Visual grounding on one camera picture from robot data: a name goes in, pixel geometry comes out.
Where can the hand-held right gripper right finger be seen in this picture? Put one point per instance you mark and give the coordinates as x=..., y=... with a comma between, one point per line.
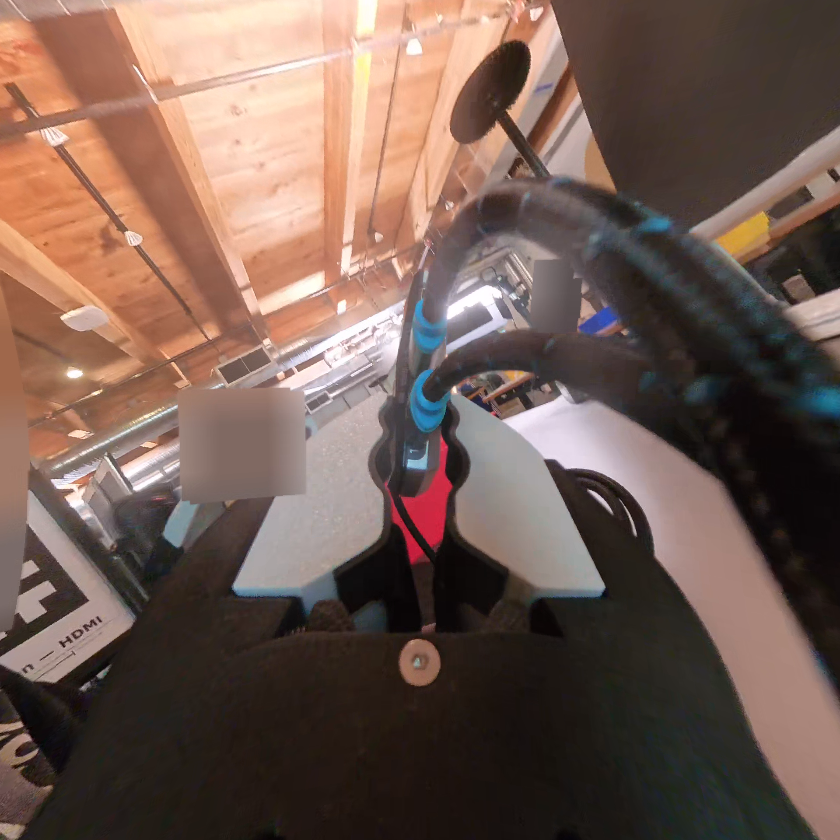
x=518, y=518

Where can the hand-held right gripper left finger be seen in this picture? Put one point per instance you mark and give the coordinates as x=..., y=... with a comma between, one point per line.
x=328, y=518

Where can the red plastic bin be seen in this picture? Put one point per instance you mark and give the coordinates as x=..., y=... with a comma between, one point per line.
x=430, y=518

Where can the blue plastic bin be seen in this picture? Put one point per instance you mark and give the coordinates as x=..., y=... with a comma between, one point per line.
x=600, y=325

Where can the bright light panel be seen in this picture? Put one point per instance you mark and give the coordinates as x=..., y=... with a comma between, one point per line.
x=479, y=312

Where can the white printed sign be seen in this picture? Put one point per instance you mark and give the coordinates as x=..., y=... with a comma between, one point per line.
x=98, y=630

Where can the white ceiling device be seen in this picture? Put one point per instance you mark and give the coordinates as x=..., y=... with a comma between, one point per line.
x=85, y=318

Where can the yellow plastic bin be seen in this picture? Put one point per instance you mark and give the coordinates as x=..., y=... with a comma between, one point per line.
x=741, y=236

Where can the black disc on pole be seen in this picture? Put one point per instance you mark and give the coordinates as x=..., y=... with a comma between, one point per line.
x=489, y=92

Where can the black board on wooden stand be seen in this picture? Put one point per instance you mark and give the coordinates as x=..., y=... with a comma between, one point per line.
x=689, y=98

